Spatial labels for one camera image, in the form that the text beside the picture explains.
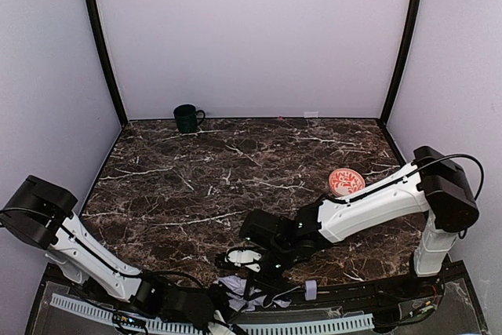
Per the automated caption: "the lavender folding umbrella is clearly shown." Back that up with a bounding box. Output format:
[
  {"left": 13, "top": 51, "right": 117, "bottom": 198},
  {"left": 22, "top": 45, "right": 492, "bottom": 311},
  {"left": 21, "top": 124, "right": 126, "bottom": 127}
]
[{"left": 216, "top": 275, "right": 318, "bottom": 312}]

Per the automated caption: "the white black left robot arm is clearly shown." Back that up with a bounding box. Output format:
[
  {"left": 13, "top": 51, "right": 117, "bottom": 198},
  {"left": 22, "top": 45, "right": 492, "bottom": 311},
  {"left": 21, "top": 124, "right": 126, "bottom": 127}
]
[{"left": 1, "top": 175, "right": 244, "bottom": 334}]

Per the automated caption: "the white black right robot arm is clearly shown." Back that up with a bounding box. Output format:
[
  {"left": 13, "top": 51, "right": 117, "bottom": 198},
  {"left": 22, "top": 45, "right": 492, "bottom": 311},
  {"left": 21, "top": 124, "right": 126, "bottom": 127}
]
[{"left": 215, "top": 146, "right": 481, "bottom": 290}]

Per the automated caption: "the red patterned ceramic bowl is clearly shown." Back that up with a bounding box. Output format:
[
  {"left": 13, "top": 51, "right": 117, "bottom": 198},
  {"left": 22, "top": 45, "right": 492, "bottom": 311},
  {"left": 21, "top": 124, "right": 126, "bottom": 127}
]
[{"left": 329, "top": 168, "right": 366, "bottom": 197}]

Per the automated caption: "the black cup holder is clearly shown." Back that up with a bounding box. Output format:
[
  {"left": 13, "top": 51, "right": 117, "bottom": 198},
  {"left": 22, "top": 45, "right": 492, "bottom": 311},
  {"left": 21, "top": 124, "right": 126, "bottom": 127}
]
[{"left": 173, "top": 104, "right": 206, "bottom": 134}]

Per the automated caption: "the small circuit board with wires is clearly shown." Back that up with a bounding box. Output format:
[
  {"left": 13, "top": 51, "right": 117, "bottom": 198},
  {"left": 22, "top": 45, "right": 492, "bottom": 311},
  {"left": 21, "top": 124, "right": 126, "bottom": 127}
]
[{"left": 111, "top": 310, "right": 151, "bottom": 335}]

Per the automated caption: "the grey slotted cable duct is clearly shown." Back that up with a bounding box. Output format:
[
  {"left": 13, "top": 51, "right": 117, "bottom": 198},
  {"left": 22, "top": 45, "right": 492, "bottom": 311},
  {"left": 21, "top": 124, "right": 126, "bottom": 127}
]
[{"left": 50, "top": 293, "right": 374, "bottom": 335}]

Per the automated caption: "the black front table rail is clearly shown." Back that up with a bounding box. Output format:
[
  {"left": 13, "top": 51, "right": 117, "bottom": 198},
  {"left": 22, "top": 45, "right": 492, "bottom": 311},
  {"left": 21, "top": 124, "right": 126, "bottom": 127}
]
[{"left": 74, "top": 248, "right": 446, "bottom": 319}]

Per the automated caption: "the white tape label on wall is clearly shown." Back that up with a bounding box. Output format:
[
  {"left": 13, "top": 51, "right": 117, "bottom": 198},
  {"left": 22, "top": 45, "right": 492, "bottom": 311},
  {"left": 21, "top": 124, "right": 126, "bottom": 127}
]
[{"left": 304, "top": 111, "right": 318, "bottom": 118}]

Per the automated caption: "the black left corner post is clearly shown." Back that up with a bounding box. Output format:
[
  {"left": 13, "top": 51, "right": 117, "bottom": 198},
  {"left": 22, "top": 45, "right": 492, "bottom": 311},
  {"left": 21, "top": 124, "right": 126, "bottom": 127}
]
[{"left": 85, "top": 0, "right": 129, "bottom": 128}]

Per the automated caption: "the black corner post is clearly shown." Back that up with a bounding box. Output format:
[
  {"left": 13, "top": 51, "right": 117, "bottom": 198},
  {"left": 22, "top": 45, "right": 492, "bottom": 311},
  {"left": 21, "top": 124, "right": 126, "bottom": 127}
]
[
  {"left": 85, "top": 0, "right": 129, "bottom": 128},
  {"left": 378, "top": 0, "right": 420, "bottom": 129}
]

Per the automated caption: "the black right corner post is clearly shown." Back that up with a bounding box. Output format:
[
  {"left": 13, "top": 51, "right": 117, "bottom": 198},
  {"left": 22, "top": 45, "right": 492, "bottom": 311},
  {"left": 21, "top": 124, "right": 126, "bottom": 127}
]
[{"left": 378, "top": 0, "right": 420, "bottom": 129}]

